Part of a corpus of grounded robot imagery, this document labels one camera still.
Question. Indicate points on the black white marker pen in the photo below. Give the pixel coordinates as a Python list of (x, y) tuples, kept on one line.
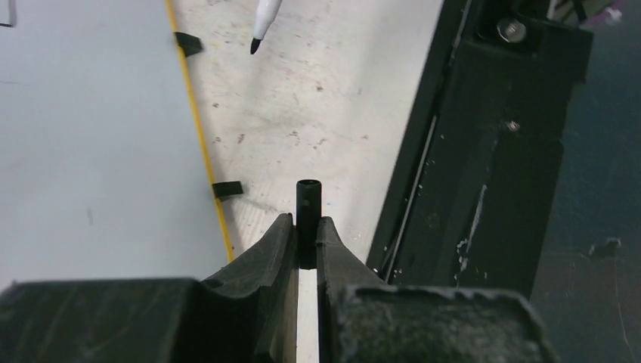
[(265, 14)]

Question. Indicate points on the black whiteboard clip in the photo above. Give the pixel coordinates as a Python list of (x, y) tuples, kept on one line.
[(188, 43), (226, 189)]

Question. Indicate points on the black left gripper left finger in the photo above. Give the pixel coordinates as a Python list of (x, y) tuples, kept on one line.
[(245, 312)]

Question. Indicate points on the black marker cap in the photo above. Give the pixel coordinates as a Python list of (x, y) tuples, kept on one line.
[(308, 215)]

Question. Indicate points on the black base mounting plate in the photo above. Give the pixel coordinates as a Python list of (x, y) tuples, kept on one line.
[(473, 185)]

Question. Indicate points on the yellow framed whiteboard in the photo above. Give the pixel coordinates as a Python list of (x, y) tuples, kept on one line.
[(104, 166)]

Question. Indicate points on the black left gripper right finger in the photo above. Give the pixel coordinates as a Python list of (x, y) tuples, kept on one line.
[(363, 319)]

